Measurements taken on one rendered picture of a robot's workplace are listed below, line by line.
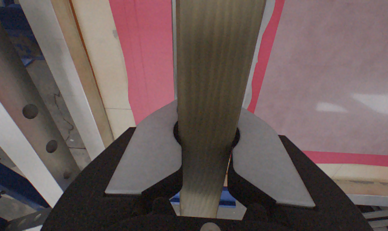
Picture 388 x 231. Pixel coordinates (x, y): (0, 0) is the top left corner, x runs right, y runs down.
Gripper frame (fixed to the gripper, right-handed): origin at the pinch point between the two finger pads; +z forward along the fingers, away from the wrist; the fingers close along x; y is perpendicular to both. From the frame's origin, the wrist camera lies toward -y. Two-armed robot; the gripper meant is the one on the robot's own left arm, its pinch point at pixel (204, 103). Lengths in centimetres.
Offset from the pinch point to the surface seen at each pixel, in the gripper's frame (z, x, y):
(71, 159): 9.3, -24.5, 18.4
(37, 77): 109, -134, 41
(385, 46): 13.6, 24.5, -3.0
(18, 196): 17, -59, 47
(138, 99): 13.6, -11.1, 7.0
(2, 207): 110, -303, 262
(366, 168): 13.8, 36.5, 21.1
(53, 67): 10.1, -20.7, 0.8
